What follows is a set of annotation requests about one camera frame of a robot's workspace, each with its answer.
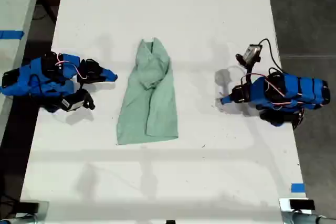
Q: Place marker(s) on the grey pipe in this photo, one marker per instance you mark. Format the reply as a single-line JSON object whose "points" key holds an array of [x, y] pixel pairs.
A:
{"points": [[307, 218]]}

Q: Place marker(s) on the short blue tape strip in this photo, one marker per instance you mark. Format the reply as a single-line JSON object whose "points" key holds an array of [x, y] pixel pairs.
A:
{"points": [[298, 187]]}

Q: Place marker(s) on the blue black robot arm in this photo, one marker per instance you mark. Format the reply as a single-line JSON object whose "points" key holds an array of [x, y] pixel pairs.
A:
{"points": [[309, 90], [21, 82]]}

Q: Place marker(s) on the short black camera stalk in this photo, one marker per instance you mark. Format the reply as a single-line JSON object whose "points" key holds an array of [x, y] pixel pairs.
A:
{"points": [[89, 101], [250, 67]]}

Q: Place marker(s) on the white bracket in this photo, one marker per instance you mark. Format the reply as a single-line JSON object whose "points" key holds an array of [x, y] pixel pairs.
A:
{"points": [[284, 204]]}

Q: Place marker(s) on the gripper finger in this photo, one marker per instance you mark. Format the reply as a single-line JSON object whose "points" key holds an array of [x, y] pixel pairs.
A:
{"points": [[231, 101], [105, 72], [232, 96], [105, 79]]}

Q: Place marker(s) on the pale green T-shirt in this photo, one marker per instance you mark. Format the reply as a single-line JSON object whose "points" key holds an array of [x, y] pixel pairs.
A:
{"points": [[155, 98]]}

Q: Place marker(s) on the long blue tape strip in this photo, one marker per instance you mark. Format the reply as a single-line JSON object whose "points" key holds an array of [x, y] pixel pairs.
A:
{"points": [[10, 34]]}

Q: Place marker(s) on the small black box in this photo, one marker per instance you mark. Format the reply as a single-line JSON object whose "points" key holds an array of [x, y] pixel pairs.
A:
{"points": [[302, 204], [29, 207]]}

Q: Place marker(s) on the white side table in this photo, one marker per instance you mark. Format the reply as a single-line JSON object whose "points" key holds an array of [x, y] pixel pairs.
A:
{"points": [[15, 3]]}

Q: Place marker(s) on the black camera box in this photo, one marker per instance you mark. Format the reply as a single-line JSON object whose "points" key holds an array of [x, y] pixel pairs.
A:
{"points": [[252, 52], [73, 102]]}

